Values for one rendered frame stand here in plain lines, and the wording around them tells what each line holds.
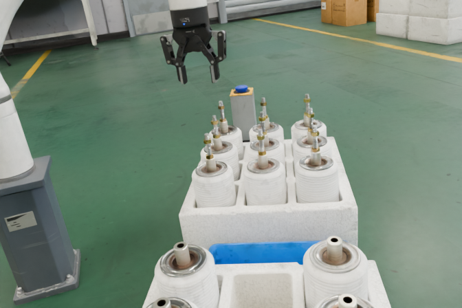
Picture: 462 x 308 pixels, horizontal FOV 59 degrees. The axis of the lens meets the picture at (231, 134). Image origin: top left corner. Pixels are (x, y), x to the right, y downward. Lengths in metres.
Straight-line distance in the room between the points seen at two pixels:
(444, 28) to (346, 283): 2.87
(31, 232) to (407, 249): 0.88
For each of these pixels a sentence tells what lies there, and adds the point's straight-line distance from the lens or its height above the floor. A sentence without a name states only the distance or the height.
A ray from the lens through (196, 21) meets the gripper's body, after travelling 0.82.
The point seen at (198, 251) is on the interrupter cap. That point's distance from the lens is 0.69.
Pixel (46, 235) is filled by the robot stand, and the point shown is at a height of 0.16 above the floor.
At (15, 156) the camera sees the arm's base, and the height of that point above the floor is 0.35.
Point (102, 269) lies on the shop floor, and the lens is 1.15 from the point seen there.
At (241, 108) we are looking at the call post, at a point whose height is 0.27.
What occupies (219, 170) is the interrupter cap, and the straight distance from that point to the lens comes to 0.93.
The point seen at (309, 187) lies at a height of 0.21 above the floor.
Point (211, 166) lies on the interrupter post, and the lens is 0.93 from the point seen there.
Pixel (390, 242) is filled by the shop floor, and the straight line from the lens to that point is 1.12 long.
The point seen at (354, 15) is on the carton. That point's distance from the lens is 4.57.
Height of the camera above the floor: 0.67
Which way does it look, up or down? 22 degrees down
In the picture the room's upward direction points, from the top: 7 degrees counter-clockwise
